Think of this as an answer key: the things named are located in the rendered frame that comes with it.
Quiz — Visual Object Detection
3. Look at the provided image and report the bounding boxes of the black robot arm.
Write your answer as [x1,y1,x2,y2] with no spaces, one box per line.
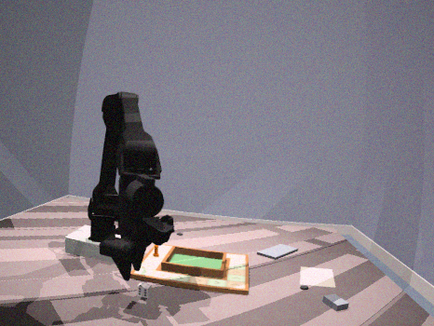
[88,91,175,246]

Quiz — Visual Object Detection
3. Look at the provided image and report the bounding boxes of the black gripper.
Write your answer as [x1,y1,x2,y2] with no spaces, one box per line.
[99,203,153,281]

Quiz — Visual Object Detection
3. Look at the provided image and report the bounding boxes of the orange game pawn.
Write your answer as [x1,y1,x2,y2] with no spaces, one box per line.
[153,245,159,257]

